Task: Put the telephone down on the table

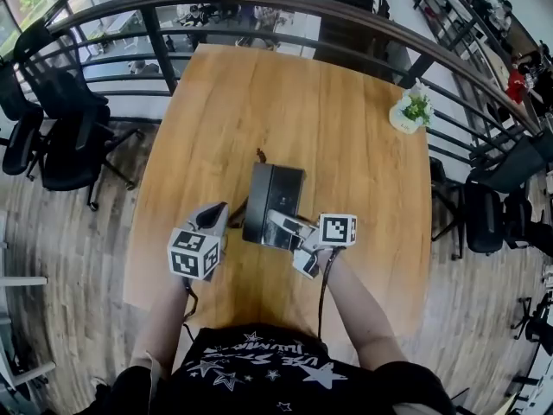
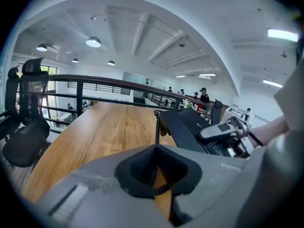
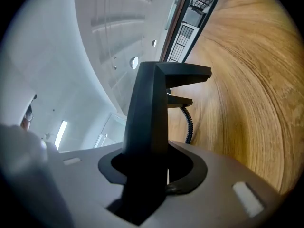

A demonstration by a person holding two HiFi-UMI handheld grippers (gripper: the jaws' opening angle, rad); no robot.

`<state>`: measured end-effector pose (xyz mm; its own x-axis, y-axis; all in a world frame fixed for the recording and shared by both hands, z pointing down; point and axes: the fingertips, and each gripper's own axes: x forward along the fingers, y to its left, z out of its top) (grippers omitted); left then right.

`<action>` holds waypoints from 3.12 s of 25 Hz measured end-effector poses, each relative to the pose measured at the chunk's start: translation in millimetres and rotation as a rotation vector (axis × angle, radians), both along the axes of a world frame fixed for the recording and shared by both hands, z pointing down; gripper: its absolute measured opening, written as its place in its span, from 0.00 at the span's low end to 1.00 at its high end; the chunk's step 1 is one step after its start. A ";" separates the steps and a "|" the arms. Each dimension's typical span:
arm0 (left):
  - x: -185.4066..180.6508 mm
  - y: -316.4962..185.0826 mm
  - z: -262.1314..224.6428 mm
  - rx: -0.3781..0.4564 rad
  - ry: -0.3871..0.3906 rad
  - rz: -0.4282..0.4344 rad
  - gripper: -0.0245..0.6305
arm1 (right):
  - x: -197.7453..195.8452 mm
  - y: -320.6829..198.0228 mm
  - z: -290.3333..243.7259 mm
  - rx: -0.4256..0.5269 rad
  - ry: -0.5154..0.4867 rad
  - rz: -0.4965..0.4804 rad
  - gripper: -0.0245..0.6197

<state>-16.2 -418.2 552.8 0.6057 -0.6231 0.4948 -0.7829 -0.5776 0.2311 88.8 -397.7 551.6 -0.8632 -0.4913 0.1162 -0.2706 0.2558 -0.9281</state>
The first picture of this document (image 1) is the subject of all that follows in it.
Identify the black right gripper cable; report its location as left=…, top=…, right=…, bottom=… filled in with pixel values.
left=316, top=246, right=347, bottom=342

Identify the person's black star-print shirt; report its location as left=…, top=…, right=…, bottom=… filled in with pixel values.
left=92, top=324, right=455, bottom=415

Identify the potted plant in white pot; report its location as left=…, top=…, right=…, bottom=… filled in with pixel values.
left=388, top=80, right=435, bottom=134

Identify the black rectangular box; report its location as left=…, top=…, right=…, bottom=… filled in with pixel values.
left=241, top=147, right=307, bottom=252

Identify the black mesh office chair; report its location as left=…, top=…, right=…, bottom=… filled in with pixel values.
left=512, top=294, right=553, bottom=346
left=429, top=136, right=546, bottom=262
left=12, top=19, right=144, bottom=212
left=503, top=179, right=553, bottom=257
left=0, top=56, right=45, bottom=182

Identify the person's right forearm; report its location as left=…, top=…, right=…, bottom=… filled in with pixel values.
left=321, top=248, right=408, bottom=372

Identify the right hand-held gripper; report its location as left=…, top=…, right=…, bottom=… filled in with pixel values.
left=266, top=208, right=359, bottom=280

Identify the black railing with wooden handrail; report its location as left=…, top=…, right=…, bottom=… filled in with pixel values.
left=0, top=0, right=542, bottom=170

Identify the gray shoulder strap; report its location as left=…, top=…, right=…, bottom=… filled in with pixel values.
left=144, top=352, right=162, bottom=411

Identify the window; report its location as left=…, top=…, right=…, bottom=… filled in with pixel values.
left=0, top=0, right=94, bottom=60

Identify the white side desk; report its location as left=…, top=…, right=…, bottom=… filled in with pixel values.
left=0, top=209, right=58, bottom=389

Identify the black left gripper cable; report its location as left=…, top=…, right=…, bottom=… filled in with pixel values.
left=181, top=277, right=200, bottom=341

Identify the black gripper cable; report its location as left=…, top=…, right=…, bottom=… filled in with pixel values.
left=181, top=277, right=200, bottom=341
left=316, top=246, right=347, bottom=342

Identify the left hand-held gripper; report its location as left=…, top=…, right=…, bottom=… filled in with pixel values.
left=167, top=201, right=231, bottom=283

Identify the wooden table with white legs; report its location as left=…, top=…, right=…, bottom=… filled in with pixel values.
left=123, top=43, right=434, bottom=341

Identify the person's left forearm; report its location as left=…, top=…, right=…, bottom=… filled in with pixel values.
left=129, top=274, right=196, bottom=370

